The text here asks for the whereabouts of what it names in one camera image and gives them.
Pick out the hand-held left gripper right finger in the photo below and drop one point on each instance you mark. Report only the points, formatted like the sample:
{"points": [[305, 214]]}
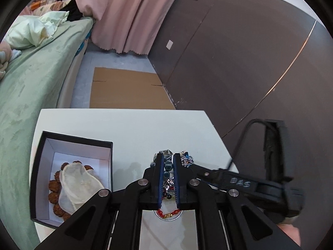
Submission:
{"points": [[176, 177]]}

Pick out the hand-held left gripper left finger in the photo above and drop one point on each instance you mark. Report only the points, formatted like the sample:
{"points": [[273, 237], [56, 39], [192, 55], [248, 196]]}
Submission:
{"points": [[160, 177]]}

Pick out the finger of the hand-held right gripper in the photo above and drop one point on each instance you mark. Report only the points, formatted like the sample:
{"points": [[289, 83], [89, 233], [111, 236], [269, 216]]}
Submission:
{"points": [[234, 181]]}

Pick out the white organza pouch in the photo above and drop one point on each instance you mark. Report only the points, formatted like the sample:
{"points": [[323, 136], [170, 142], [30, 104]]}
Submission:
{"points": [[78, 185]]}

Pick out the black jewelry box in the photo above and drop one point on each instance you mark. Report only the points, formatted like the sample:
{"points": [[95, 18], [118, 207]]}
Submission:
{"points": [[41, 187]]}

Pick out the person's right hand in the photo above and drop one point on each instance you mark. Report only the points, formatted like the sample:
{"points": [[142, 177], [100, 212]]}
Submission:
{"points": [[290, 233]]}

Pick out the flat cardboard sheet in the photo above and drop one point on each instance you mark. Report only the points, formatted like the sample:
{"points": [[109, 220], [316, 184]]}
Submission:
{"points": [[127, 91]]}

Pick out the dark brown wardrobe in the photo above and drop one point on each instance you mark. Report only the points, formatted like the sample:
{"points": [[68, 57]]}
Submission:
{"points": [[234, 65]]}

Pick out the white wardrobe sticker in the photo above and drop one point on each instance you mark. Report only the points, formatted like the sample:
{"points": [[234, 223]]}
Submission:
{"points": [[169, 44]]}

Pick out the bed with green sheet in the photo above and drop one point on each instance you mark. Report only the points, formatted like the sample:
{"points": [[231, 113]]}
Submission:
{"points": [[28, 91]]}

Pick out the pink curtain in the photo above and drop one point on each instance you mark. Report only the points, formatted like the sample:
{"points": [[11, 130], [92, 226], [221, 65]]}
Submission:
{"points": [[124, 13]]}

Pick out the black garment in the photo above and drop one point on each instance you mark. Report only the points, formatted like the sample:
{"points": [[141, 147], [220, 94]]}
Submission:
{"points": [[75, 13]]}

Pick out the pale green pillow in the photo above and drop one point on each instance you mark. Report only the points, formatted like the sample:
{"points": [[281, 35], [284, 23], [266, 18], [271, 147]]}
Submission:
{"points": [[31, 32]]}

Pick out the pink plush blanket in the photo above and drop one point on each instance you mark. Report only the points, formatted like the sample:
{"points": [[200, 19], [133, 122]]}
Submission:
{"points": [[6, 57]]}

